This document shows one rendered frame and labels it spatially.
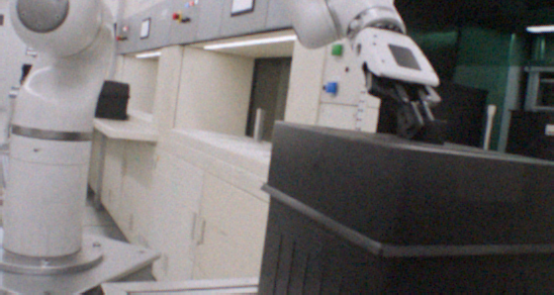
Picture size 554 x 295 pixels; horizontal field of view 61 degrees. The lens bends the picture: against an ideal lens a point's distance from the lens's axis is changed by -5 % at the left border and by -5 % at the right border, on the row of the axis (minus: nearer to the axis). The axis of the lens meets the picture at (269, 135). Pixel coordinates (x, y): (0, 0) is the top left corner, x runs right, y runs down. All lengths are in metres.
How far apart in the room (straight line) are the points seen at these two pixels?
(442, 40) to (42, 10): 1.25
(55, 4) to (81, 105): 0.16
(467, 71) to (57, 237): 1.29
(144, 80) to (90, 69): 3.26
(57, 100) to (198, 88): 1.91
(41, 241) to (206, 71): 1.96
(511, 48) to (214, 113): 1.61
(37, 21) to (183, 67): 1.93
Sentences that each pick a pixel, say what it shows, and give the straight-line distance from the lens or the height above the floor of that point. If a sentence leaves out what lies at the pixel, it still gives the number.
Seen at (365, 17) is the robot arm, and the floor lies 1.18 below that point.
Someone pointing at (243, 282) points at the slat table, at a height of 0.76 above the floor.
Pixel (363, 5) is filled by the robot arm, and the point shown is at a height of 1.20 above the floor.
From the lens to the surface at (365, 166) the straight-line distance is 0.49.
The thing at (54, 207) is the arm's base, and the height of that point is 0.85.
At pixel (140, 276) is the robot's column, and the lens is 0.86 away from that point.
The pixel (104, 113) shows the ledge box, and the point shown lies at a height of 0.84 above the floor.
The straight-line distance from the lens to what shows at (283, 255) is 0.65.
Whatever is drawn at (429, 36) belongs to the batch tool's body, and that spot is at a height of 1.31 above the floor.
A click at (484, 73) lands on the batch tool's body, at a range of 1.61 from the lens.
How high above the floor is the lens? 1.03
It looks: 3 degrees down
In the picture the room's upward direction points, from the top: 8 degrees clockwise
